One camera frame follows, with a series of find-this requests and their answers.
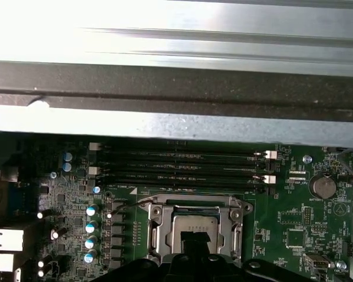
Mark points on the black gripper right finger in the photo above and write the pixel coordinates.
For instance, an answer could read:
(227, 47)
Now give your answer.
(223, 271)

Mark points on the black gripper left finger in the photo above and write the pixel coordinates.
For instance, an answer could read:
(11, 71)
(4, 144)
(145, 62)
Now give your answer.
(176, 270)

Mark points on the metal socket cover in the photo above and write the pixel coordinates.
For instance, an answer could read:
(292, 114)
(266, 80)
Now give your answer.
(164, 235)

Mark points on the silver CPU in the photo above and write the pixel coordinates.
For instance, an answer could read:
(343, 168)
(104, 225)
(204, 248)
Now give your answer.
(191, 221)

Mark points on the CPU socket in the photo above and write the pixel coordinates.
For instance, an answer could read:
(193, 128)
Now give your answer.
(142, 204)

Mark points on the black RAM slot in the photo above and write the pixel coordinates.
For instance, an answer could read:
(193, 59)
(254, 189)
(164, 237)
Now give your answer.
(164, 161)
(164, 174)
(164, 149)
(164, 185)

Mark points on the green motherboard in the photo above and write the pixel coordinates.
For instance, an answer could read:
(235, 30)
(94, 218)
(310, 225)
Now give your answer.
(270, 217)

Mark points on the blue-topped round capacitor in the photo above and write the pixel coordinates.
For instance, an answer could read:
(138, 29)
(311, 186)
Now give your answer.
(96, 189)
(90, 227)
(67, 156)
(91, 211)
(67, 167)
(89, 258)
(89, 243)

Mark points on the internal USB connector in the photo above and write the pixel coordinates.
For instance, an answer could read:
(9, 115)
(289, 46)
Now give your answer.
(314, 261)

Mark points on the silver motherboard screw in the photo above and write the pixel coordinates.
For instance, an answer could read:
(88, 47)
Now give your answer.
(53, 175)
(339, 264)
(307, 159)

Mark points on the round coin battery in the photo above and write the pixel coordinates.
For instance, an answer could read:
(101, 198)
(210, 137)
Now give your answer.
(322, 187)

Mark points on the silver rear port housing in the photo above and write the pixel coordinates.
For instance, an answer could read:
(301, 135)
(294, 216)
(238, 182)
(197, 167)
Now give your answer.
(4, 263)
(10, 239)

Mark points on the black PC case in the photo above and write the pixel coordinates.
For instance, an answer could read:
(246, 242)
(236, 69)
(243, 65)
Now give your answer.
(176, 88)

